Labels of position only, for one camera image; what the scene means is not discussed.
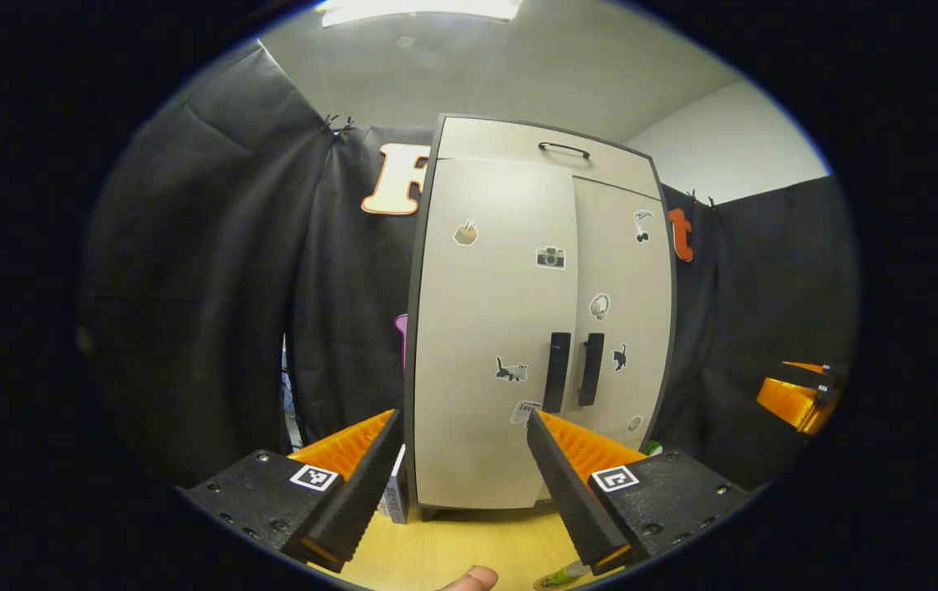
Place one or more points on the small white box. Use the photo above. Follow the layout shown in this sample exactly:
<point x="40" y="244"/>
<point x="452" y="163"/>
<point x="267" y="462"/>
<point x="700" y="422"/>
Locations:
<point x="396" y="492"/>

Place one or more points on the white cabinet door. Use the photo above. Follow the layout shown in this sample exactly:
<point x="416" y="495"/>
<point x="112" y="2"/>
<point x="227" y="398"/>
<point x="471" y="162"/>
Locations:
<point x="477" y="328"/>
<point x="624" y="271"/>

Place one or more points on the ceiling light panel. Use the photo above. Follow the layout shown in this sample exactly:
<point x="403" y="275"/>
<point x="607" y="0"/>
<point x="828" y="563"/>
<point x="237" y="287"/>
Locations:
<point x="419" y="10"/>

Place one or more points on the white cabinet drawer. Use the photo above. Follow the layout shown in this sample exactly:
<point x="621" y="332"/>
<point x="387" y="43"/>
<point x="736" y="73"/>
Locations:
<point x="501" y="144"/>

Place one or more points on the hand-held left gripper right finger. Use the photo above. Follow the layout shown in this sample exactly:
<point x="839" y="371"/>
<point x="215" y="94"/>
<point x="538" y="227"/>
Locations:
<point x="567" y="492"/>

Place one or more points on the white cabinet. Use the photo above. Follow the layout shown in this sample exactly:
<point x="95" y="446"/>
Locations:
<point x="409" y="386"/>

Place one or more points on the black backdrop cloth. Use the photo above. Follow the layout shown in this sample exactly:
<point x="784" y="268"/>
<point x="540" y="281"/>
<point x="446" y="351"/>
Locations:
<point x="214" y="287"/>

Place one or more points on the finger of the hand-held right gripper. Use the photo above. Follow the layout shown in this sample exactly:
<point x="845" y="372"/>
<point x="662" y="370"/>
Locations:
<point x="813" y="374"/>
<point x="793" y="404"/>

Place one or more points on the toy watermelon slice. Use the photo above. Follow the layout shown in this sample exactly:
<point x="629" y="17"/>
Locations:
<point x="652" y="449"/>

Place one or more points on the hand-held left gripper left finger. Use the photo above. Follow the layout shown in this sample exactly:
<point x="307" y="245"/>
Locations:
<point x="358" y="501"/>

